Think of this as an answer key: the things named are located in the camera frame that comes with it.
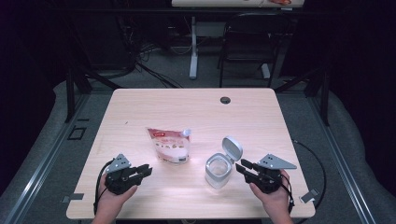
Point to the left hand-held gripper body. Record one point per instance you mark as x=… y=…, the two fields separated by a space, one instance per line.
x=120 y=180

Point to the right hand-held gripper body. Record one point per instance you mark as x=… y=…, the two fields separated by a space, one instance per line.
x=266 y=179

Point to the white container with hinged lid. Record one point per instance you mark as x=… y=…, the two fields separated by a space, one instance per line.
x=218 y=172

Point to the pink spouted refill pouch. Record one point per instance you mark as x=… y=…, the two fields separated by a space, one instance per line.
x=170 y=146

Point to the person's right hand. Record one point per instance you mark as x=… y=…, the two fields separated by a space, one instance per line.
x=275 y=199

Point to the person's left hand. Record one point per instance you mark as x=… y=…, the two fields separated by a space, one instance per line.
x=112 y=202

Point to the grey tape strip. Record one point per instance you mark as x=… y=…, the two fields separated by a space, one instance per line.
x=309 y=196
x=73 y=197

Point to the round black table grommet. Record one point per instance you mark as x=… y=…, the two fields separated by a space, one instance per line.
x=225 y=100

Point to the black metal stand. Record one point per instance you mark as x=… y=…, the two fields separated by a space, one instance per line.
x=325 y=99
x=70 y=93

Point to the black folding chair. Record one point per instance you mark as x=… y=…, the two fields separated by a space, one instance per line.
x=249 y=46

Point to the white-legged desk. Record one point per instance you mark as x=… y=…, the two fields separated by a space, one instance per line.
x=193 y=46

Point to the orange item on desk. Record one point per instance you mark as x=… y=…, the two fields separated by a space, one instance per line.
x=280 y=2

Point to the aluminium floor rail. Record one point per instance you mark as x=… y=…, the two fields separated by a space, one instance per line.
x=37 y=177
x=342 y=168

